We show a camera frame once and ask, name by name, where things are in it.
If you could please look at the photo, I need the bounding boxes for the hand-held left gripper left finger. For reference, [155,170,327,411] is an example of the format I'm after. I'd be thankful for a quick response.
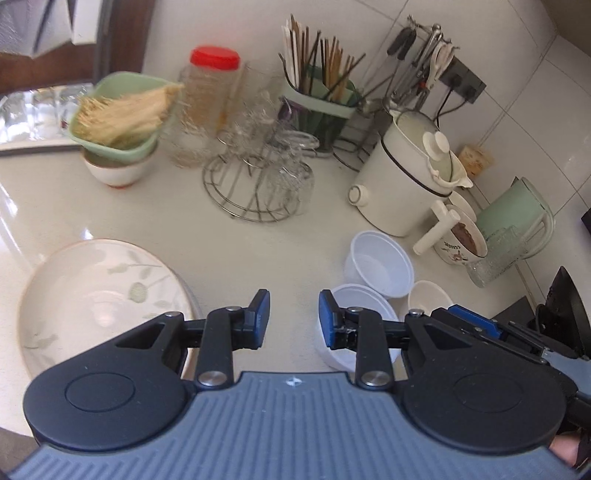
[113,288,272,389]

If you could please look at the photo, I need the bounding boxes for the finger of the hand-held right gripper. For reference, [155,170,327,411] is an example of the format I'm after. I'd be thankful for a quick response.
[445,304,546,354]
[431,308,551,367]

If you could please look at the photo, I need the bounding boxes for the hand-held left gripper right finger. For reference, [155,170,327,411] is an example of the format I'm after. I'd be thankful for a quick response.
[318,289,467,391]

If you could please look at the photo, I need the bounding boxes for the light blue plastic bowl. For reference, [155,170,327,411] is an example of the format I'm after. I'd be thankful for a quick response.
[344,231,415,298]
[315,284,402,372]

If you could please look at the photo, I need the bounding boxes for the white plastic bowl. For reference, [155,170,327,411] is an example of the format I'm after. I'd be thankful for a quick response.
[406,280,455,319]

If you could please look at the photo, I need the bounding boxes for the leaf pattern ceramic plate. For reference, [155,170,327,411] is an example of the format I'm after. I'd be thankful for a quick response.
[16,237,192,379]

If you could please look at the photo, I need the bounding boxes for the person's right hand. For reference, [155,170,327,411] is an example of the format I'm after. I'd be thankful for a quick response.
[550,431,581,468]

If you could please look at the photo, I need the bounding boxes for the clear glass bottle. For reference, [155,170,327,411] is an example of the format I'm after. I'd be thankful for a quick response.
[466,226,532,289]

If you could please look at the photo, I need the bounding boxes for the white coffee mug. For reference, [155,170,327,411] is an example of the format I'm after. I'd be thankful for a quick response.
[433,220,489,266]

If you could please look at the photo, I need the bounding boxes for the small white ceramic bowl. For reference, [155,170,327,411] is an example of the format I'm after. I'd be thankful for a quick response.
[447,189,478,222]

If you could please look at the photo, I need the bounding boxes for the pale green kettle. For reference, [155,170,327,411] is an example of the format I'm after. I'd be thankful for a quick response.
[475,176,556,259]

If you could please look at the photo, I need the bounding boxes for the set of clear drinking glasses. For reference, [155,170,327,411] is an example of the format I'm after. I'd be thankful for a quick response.
[222,69,319,217]

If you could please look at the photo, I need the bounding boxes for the white electric cooker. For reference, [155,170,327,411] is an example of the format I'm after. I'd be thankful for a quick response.
[348,108,474,254]

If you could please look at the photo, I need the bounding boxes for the textured clear glass cup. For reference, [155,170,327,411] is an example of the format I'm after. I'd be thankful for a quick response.
[168,106,218,169]

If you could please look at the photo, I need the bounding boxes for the green chopstick holder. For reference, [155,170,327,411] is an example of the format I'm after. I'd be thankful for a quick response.
[281,65,363,153]

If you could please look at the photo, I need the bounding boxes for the white bowl with red foot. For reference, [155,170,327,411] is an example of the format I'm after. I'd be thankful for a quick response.
[82,141,159,188]

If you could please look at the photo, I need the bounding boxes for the black power strip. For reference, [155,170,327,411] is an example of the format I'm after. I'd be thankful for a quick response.
[438,55,488,104]

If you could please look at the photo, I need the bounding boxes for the enoki mushrooms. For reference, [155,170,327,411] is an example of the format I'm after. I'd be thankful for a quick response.
[74,83,181,148]

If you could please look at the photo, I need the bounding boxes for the bundle of chopsticks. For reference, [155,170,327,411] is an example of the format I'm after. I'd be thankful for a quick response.
[278,14,367,100]

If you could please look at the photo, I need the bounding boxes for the clear jar with red lid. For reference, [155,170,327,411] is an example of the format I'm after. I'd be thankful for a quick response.
[178,46,243,139]

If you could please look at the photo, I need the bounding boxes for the green square bowl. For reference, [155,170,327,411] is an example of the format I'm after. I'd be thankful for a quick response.
[68,71,183,160]

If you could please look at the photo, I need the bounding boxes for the metal tray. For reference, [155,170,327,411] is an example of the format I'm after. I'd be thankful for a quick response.
[0,83,95,153]

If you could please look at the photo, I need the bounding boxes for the wire cup rack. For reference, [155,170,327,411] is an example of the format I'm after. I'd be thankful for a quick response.
[202,124,315,223]

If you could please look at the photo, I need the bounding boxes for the metal wire stand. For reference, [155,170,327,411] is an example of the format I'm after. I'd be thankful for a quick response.
[332,111,393,172]

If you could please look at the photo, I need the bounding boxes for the black handled kitchen utensil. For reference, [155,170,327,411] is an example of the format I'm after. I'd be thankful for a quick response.
[365,28,416,100]
[390,32,437,109]

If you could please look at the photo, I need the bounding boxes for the metal hook rail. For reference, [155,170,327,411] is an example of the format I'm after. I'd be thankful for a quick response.
[406,15,460,51]

